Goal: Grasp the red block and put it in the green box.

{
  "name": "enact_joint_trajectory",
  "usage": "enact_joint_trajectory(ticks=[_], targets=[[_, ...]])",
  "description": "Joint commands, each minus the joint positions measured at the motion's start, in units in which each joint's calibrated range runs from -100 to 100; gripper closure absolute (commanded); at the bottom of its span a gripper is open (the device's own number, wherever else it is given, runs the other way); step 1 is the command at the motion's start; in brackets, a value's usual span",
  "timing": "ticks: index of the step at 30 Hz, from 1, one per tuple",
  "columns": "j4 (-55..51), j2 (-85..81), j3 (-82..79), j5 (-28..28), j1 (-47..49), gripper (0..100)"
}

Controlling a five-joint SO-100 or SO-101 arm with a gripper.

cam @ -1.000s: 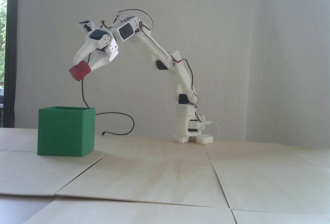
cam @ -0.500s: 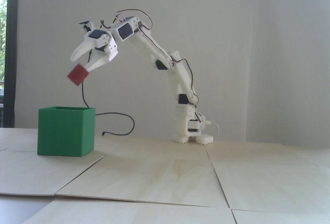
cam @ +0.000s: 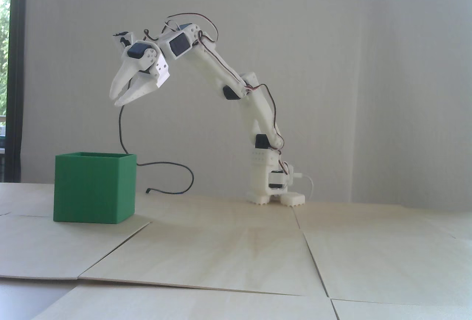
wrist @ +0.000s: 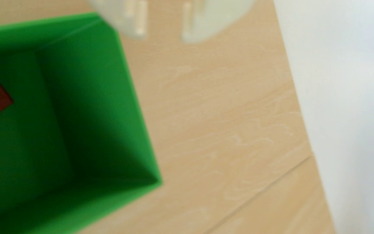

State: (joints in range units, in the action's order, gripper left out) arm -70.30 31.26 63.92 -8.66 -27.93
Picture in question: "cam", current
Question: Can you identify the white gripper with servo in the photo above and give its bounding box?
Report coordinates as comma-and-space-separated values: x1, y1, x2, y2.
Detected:
109, 41, 171, 107

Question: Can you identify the green box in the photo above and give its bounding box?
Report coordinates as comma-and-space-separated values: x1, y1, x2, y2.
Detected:
53, 152, 138, 224

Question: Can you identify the black camera cable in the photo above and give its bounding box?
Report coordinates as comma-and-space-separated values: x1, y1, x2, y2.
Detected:
118, 105, 195, 195

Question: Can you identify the dark window frame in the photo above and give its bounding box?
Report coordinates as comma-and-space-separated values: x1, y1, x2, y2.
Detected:
8, 0, 28, 183

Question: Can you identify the white power cable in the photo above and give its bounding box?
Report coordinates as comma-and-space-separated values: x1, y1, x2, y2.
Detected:
300, 174, 316, 201

